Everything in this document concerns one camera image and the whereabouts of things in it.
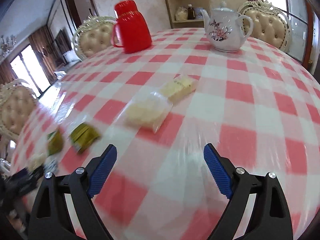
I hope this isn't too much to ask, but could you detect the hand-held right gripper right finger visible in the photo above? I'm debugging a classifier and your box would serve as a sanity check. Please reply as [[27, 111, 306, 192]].
[[203, 143, 293, 240]]

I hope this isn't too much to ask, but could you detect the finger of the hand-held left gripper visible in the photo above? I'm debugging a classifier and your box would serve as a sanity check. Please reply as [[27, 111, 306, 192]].
[[17, 166, 46, 183]]

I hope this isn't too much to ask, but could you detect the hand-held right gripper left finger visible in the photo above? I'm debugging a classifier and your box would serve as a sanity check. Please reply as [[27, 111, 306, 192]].
[[30, 144, 118, 240]]

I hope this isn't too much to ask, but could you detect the cream snack packet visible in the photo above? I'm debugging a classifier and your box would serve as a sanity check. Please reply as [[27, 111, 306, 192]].
[[27, 152, 48, 169]]

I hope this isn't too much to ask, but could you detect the green snack packet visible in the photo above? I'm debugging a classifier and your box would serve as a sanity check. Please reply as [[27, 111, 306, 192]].
[[47, 129, 65, 157], [69, 122, 102, 154]]

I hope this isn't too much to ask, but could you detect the red white checked tablecloth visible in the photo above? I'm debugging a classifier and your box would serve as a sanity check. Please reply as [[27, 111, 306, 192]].
[[10, 27, 320, 240]]

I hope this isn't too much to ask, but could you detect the cream tufted ornate chair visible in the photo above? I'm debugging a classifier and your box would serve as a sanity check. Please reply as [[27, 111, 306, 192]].
[[0, 79, 38, 140], [71, 16, 119, 62], [237, 0, 293, 50]]

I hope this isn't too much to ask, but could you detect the clear packet of round cakes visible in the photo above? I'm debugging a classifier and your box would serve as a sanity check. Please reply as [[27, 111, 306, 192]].
[[125, 91, 173, 133]]

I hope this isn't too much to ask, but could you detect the yellow rectangular snack packet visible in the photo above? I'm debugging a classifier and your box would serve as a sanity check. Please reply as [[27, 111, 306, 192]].
[[160, 74, 198, 103]]

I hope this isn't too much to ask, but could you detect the brown curtain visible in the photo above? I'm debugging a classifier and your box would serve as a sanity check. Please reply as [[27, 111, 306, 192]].
[[28, 26, 59, 83]]

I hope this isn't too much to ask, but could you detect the black television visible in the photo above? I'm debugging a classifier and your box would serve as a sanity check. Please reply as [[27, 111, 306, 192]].
[[54, 29, 72, 58]]

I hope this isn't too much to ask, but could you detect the white floral ceramic teapot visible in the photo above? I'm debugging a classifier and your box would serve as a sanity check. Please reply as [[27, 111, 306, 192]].
[[200, 1, 254, 53]]

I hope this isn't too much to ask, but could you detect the red plastic thermos jug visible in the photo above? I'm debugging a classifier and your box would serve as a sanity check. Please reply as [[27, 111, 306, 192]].
[[111, 0, 153, 54]]

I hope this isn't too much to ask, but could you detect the clear bag of food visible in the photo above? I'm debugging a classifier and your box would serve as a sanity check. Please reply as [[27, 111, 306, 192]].
[[174, 7, 188, 21]]

